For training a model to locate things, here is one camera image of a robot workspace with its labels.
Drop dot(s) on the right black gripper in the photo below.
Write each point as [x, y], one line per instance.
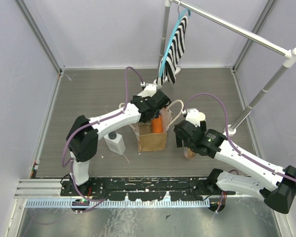
[179, 141]

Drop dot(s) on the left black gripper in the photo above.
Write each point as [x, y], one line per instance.
[152, 113]

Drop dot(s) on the pink clear soap bottle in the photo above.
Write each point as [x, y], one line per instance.
[188, 153]

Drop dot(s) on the orange bottle blue cap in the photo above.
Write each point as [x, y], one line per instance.
[156, 125]

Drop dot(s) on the brown canvas tote bag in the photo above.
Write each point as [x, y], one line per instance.
[147, 140]

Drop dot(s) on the white square bottle grey cap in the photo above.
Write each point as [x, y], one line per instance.
[115, 142]

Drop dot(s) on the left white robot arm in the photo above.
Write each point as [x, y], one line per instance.
[82, 139]

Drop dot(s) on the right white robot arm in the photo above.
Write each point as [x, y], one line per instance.
[274, 185]

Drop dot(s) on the black white striped cloth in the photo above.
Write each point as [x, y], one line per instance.
[173, 54]

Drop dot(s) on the teal clothes hanger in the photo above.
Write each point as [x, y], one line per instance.
[164, 43]

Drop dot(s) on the white silver clothes rack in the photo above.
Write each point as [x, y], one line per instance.
[289, 55]

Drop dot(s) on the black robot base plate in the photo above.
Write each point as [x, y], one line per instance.
[147, 188]

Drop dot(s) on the slotted cable duct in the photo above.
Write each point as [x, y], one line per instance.
[75, 203]

